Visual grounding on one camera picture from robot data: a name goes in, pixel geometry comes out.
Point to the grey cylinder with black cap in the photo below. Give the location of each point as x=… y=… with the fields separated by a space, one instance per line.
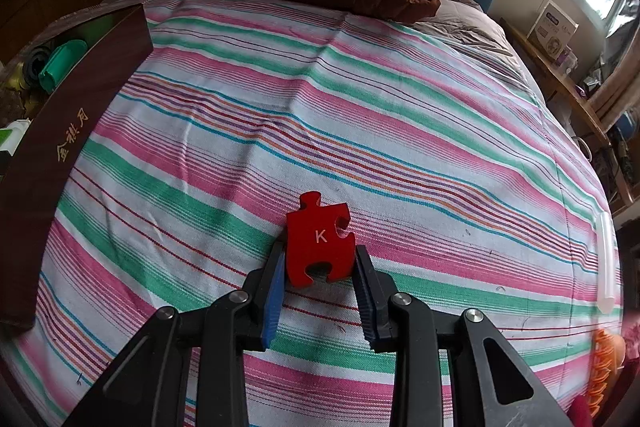
x=30 y=67

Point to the red cloth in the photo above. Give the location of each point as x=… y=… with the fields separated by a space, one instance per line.
x=582 y=417

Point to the white cardboard box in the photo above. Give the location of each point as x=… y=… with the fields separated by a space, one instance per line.
x=552 y=29

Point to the purple small container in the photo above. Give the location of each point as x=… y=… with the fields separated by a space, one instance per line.
x=566 y=57

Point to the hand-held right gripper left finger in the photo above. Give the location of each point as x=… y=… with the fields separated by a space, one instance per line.
x=272 y=304

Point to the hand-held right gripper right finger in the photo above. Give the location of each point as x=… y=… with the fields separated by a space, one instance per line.
x=369 y=307

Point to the white and green packet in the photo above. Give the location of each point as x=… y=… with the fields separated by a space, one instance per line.
x=12 y=139

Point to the wooden shelf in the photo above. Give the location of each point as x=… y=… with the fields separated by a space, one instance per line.
x=565 y=92

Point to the white plastic tube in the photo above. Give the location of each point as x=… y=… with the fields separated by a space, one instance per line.
x=605 y=262

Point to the gold tin box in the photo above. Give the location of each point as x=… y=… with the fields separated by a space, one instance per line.
x=60 y=147

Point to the green plastic spool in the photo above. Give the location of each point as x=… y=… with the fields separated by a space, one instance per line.
x=60 y=67

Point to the orange ribbed toy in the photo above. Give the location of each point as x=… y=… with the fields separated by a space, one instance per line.
x=602 y=372

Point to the red puzzle piece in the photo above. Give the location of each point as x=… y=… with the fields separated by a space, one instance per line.
x=317 y=237

